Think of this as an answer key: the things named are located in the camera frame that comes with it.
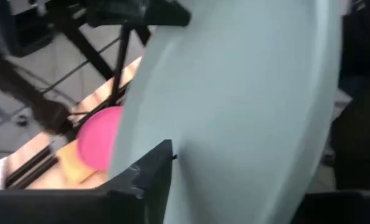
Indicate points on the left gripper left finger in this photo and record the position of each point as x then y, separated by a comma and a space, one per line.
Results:
79, 207

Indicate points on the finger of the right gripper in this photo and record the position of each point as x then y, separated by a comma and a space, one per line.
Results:
135, 14

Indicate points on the black side cart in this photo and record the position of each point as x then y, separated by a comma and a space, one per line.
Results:
26, 37

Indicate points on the small pink plate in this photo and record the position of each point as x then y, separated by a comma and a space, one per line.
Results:
97, 140

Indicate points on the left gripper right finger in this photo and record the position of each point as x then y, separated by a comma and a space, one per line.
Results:
344, 208

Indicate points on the small teal plate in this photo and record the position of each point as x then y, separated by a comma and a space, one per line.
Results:
235, 109

